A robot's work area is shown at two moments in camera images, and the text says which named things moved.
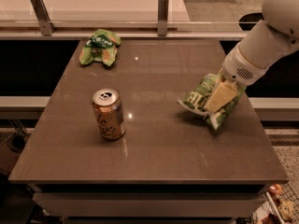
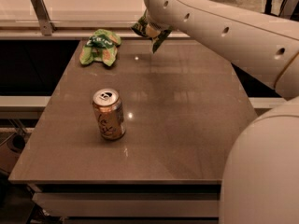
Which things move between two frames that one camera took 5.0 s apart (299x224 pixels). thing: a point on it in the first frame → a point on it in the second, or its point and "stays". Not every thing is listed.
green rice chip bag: x=101 y=46 stays
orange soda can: x=110 y=114 stays
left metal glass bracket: x=45 y=23 stays
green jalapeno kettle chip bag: x=198 y=95 → x=139 y=28
